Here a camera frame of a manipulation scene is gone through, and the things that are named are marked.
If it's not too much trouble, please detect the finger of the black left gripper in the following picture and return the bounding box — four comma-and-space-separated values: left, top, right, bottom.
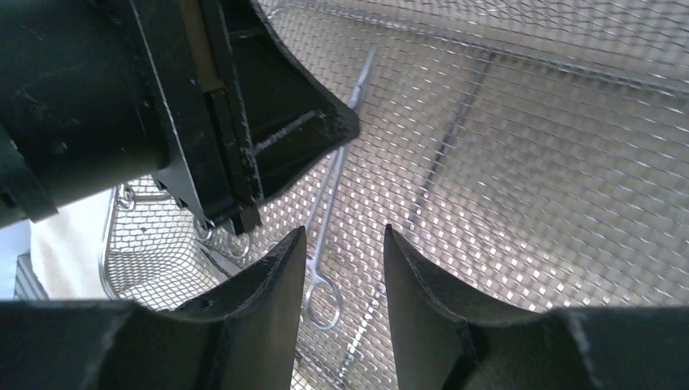
199, 1, 360, 216

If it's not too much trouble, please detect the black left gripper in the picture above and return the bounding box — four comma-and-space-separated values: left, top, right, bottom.
0, 0, 271, 236

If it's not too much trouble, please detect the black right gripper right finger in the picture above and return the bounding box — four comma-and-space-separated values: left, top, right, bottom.
383, 226, 688, 389

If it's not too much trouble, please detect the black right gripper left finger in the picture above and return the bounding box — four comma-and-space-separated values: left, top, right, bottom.
1, 227, 306, 389

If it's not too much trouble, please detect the metal hemostat clamp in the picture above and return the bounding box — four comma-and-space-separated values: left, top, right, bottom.
301, 47, 378, 331
115, 183, 253, 259

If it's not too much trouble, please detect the metal surgical instrument tray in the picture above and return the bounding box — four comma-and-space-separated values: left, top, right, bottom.
100, 1, 688, 389

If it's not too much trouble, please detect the beige cloth wrap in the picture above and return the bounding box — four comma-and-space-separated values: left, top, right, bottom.
30, 189, 113, 300

